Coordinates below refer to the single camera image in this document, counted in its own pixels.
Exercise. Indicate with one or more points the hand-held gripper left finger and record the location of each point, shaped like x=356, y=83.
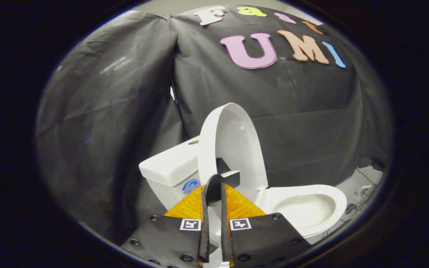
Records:
x=204, y=230

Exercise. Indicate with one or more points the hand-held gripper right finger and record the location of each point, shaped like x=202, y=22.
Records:
x=225, y=230

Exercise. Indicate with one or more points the white toilet lid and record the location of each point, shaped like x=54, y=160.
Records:
x=233, y=141

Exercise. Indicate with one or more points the white toilet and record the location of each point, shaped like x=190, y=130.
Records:
x=173, y=167

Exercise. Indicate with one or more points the black backdrop cloth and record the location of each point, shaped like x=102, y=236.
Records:
x=292, y=111

